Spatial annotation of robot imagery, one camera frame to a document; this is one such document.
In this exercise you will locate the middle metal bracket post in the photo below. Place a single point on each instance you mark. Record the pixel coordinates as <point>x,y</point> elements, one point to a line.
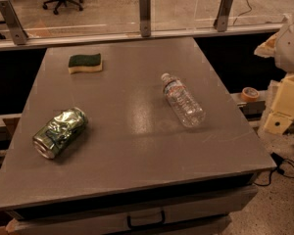
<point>145,17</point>

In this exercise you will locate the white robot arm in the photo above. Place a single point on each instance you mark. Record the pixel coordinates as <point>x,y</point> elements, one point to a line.
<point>280,46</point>

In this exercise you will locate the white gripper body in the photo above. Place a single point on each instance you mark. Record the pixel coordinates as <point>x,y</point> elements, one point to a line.
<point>292,48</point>

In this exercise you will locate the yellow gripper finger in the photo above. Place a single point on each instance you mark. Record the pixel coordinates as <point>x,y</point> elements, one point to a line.
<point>277,123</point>

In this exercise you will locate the green and yellow sponge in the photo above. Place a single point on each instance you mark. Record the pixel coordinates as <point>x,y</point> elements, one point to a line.
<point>85,63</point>

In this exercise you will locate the orange tape roll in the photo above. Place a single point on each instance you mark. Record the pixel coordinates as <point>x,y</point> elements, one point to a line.
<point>249,94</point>

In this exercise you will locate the crushed green soda can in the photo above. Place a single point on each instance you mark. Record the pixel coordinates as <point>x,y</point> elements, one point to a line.
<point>59,132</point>

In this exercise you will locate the grey drawer front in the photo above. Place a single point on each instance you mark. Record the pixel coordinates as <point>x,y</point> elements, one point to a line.
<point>200,214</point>

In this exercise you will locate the metal bracket post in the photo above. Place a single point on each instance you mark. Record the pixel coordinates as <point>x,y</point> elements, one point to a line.
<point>145,17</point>
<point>221,21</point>
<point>11,19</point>

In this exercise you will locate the black drawer handle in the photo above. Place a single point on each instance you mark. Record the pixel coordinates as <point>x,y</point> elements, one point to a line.
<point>145,219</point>

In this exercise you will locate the right metal bracket post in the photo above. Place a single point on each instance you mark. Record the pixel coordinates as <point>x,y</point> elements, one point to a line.
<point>221,21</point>

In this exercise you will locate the grey metal rail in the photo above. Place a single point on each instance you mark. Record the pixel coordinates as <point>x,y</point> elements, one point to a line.
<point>37,43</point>

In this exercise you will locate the left metal bracket post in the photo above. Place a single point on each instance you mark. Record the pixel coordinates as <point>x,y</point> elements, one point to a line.
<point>11,19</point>

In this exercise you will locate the clear plastic water bottle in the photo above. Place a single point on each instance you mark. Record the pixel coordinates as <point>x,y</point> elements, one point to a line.
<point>184,105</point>

